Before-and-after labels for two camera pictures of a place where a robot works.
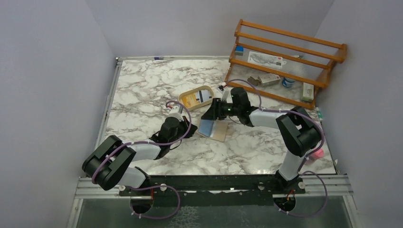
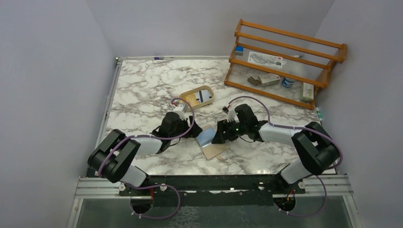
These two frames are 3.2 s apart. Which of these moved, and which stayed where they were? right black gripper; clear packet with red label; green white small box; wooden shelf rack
Moved: right black gripper
Stayed: green white small box; wooden shelf rack; clear packet with red label
